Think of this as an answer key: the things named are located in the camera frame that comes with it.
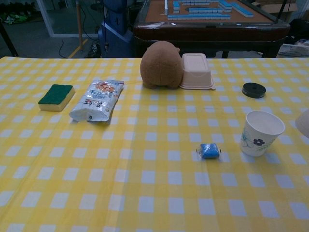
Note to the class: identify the white floral paper cup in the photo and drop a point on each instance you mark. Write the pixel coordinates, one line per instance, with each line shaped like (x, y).
(256, 142)

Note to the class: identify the beige bowl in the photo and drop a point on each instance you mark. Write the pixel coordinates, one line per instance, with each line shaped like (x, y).
(304, 124)

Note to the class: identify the white plastic basket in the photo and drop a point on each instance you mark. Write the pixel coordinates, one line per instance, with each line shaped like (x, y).
(293, 50)

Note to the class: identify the brown plush toy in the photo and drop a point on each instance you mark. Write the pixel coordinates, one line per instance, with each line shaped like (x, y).
(160, 67)

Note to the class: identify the yellow white checkered tablecloth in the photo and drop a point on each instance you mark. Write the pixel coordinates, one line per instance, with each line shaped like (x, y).
(120, 169)

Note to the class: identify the dark wooden mahjong table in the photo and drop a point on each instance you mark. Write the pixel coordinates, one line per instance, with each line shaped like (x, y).
(210, 32)

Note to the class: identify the small blue candy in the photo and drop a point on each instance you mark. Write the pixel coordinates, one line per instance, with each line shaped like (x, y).
(209, 151)

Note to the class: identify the black tape roll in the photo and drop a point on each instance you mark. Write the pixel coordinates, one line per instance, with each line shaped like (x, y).
(253, 90)

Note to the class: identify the beige plastic food container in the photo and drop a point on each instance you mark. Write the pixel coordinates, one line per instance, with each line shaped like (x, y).
(196, 72)

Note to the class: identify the green yellow sponge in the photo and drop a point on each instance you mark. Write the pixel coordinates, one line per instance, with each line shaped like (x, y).
(56, 97)

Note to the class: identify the blue machine base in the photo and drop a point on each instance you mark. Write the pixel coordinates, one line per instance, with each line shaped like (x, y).
(116, 36)

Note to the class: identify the wooden pole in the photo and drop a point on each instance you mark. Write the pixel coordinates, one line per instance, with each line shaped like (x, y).
(80, 26)

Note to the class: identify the white printed snack bag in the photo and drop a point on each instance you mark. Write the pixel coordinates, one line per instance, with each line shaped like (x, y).
(96, 104)

